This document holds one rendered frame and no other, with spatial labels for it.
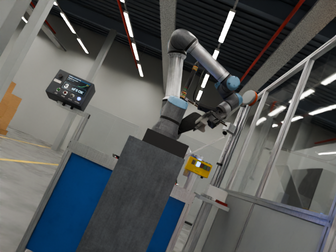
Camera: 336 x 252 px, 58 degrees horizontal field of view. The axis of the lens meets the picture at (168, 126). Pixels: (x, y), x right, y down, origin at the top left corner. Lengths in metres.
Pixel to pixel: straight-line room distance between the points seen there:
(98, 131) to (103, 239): 8.30
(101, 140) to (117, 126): 0.67
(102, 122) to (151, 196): 8.35
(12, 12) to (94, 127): 9.14
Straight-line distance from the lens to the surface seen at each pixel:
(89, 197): 2.10
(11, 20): 0.73
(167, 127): 1.59
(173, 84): 1.80
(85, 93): 2.10
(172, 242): 2.09
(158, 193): 1.50
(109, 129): 9.69
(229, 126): 2.82
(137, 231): 1.52
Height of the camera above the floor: 0.89
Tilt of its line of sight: 9 degrees up
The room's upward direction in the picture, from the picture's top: 24 degrees clockwise
